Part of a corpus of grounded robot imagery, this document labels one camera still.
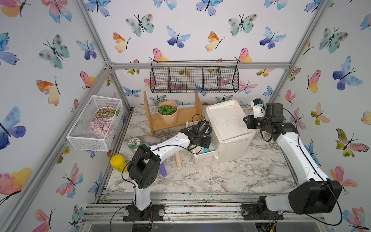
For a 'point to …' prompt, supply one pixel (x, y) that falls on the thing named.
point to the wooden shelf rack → (185, 114)
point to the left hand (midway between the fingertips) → (209, 140)
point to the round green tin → (133, 143)
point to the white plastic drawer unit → (231, 138)
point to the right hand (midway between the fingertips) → (247, 116)
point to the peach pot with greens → (168, 111)
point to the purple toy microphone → (162, 166)
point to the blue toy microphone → (206, 150)
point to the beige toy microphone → (178, 157)
